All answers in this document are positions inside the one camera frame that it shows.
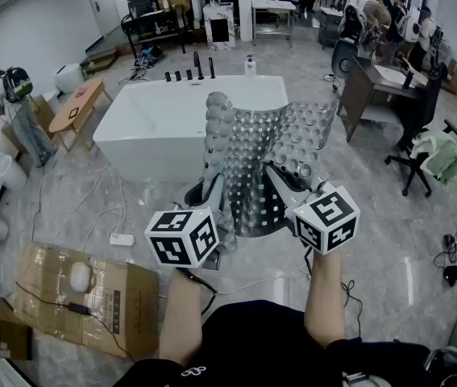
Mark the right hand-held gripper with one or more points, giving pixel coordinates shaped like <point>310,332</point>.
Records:
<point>325,220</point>

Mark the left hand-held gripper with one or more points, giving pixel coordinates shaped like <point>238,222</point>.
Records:
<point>171,236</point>

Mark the grey perforated bath mat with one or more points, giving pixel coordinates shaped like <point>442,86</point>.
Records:
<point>248,147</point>

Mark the person's left forearm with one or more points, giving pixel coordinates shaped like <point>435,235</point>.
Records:
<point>179,317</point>

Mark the person's right forearm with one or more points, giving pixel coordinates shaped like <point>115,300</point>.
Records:
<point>325,296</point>

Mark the white power strip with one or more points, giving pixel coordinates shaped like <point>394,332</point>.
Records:
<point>122,239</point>

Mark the white bathtub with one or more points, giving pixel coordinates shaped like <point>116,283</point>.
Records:
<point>151,111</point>

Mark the wooden vanity cabinet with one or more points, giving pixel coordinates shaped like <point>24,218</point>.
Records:
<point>357,95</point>

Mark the white pump soap bottle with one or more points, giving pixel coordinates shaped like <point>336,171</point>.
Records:
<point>250,67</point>

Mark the black faucet knob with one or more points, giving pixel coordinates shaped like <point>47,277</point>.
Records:
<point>168,77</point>
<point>189,75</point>
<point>178,76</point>

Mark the black hand shower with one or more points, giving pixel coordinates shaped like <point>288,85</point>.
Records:
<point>212,69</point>

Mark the grey round-back chair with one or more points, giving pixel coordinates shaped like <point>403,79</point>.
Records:
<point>437,357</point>
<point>343,61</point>

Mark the white rounded plastic object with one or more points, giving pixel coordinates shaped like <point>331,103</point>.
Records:
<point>81,277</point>

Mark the wooden coffee table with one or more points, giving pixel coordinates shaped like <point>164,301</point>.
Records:
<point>75,111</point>

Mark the person's black shirt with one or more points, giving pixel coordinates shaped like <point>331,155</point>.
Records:
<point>260,345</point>

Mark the black metal cart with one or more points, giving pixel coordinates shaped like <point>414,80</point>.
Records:
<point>329,30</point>

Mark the green cloth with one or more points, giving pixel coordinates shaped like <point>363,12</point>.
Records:
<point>441,155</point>

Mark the black office chair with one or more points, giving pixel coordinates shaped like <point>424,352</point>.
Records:
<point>425,107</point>

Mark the wooden step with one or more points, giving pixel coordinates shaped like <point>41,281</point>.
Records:
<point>99,61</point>

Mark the black power adapter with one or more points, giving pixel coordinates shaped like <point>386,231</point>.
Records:
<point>79,309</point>

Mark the large flattened cardboard box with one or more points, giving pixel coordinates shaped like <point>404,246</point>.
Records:
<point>51,268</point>

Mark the black workbench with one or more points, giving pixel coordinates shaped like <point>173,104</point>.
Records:
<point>155,26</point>

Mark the white marble-print cabinet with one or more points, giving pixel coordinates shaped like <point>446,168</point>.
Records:
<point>232,14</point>

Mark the white cylindrical bin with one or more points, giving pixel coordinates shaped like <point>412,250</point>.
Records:
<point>69,79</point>

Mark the white table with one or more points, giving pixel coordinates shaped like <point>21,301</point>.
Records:
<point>272,4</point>

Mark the white door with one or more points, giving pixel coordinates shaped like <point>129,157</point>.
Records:
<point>105,2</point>

